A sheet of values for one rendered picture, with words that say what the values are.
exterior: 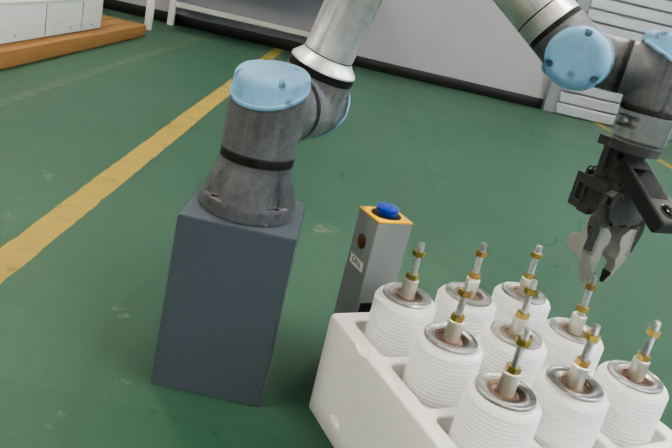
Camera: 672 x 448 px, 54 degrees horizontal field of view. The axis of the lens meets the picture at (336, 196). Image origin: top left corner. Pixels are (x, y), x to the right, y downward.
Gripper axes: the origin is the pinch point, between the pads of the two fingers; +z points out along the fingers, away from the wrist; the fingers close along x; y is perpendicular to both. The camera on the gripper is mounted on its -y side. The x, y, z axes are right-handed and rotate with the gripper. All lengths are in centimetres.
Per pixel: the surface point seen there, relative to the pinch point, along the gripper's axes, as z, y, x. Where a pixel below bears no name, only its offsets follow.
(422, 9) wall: -23, 442, -220
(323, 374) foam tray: 27.0, 16.4, 32.1
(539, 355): 10.5, -4.4, 10.9
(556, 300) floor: 35, 54, -54
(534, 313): 11.0, 7.7, 1.6
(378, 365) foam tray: 17.0, 4.2, 30.7
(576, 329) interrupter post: 9.0, -0.3, 0.7
